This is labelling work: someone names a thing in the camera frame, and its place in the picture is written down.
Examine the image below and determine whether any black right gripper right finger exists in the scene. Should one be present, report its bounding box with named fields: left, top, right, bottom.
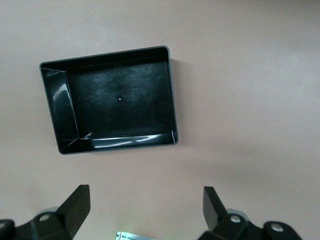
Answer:
left=196, top=186, right=302, bottom=240

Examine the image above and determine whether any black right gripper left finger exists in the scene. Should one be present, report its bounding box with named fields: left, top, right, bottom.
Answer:
left=0, top=184, right=91, bottom=240

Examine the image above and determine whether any black plastic box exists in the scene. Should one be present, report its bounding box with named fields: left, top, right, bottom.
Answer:
left=39, top=45, right=180, bottom=156

